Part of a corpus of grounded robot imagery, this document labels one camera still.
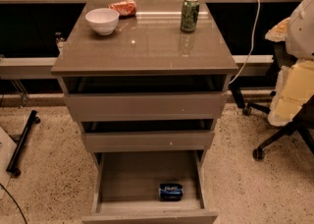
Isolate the orange chip bag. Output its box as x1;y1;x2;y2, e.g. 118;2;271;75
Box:
108;0;136;18

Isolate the green soda can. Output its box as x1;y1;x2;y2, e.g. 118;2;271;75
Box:
181;0;199;32

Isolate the white bowl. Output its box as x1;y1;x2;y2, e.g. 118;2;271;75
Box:
85;8;120;35

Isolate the blue pepsi can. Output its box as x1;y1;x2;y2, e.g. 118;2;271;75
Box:
159;183;183;201

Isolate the white cable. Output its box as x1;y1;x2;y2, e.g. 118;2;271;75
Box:
229;0;262;85

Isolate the black office chair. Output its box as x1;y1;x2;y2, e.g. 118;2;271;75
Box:
242;42;314;161

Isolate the clear plastic bottle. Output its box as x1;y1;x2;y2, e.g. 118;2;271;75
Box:
55;31;66;53

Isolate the grey middle drawer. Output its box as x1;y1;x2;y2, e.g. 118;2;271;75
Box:
81;119;214;152

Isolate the black wheeled stand leg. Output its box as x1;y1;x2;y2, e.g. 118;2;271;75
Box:
6;110;40;177

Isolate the grey drawer cabinet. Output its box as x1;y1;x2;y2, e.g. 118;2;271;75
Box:
50;0;239;224

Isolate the grey bottom drawer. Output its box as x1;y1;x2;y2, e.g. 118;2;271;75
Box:
82;150;218;224

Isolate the black floor cable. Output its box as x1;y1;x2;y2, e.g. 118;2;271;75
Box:
0;183;29;224

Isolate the grey top drawer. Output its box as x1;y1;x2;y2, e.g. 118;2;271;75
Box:
65;75;227;122

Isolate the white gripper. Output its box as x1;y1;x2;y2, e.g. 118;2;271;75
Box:
265;0;314;126

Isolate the grey drawer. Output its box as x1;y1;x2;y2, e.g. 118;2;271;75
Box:
81;119;214;152
65;75;227;122
82;150;218;224

